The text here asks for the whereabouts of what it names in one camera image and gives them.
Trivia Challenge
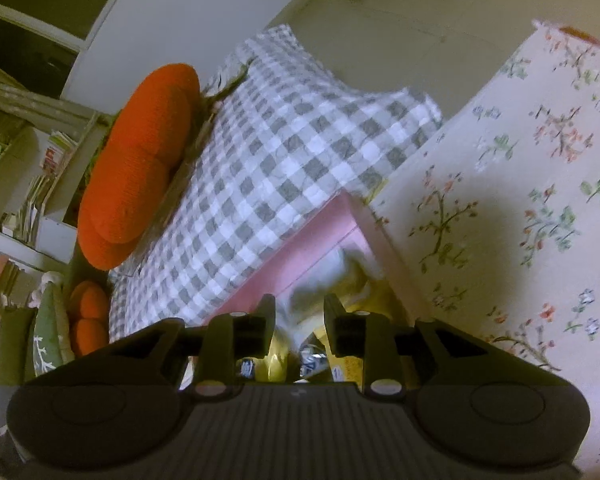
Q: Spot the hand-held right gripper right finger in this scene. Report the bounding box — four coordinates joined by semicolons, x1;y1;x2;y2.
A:
324;293;487;401

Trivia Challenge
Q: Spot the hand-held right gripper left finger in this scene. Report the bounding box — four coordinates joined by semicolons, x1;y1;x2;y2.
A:
107;294;277;400

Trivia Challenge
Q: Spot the pink cardboard box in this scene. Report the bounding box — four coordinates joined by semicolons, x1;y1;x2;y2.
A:
214;193;437;387

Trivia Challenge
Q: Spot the yellow snack packet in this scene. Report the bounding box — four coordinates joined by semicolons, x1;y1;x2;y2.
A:
311;280;399;386
257;322;301;386

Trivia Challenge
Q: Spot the blue and white snack packet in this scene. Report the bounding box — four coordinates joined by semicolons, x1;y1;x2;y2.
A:
297;342;332;382

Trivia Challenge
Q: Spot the grey checkered pillow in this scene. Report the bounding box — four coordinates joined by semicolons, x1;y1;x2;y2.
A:
107;24;446;344

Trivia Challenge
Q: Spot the small orange pumpkin cushion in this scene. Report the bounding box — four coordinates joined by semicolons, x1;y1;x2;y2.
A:
67;280;112;359

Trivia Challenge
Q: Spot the large orange pumpkin cushion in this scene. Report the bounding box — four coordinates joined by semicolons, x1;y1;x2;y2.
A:
76;62;201;271

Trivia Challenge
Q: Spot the green cushion with white print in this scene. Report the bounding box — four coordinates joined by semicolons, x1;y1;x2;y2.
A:
32;280;76;377

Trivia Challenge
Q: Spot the white plush toy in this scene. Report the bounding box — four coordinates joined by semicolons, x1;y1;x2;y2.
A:
29;271;64;307

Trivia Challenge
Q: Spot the floral printed cloth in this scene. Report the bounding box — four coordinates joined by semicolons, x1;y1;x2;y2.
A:
369;19;600;480

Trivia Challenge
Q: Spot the green sofa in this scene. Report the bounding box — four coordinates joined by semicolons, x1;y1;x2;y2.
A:
0;305;37;412

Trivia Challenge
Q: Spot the white bookshelf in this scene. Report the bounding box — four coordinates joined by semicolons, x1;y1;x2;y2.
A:
0;55;112;272

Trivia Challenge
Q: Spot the window with white frame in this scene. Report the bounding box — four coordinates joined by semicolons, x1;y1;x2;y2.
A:
0;0;152;57

